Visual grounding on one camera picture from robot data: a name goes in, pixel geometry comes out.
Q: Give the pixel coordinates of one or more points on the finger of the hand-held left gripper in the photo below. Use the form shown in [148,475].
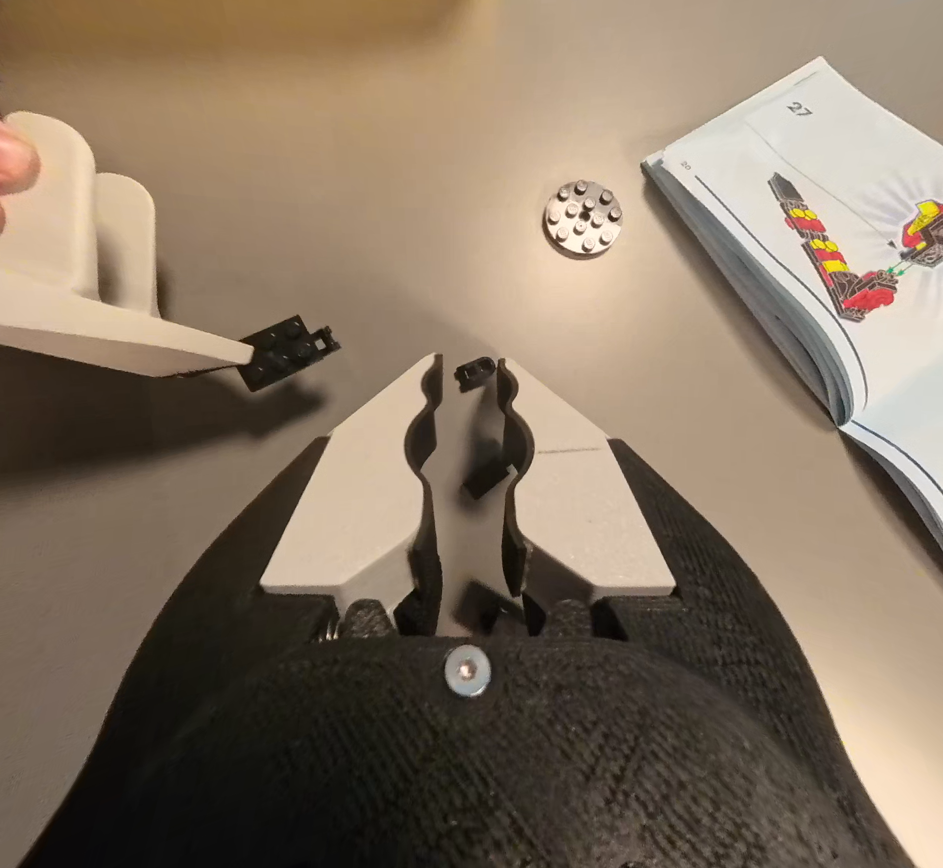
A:
[110,334]

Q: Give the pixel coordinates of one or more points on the black lego plate with clip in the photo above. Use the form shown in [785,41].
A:
[276,356]

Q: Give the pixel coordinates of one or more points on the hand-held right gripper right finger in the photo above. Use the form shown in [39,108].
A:
[589,514]

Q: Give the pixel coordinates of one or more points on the person's left hand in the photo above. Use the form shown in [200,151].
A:
[18,161]

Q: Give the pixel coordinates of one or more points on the round grey studded plate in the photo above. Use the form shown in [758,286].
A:
[582,220]

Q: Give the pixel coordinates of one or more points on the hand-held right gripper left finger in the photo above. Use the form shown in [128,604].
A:
[346,514]

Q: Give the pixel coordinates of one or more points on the open lego instruction booklet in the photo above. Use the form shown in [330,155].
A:
[810,183]

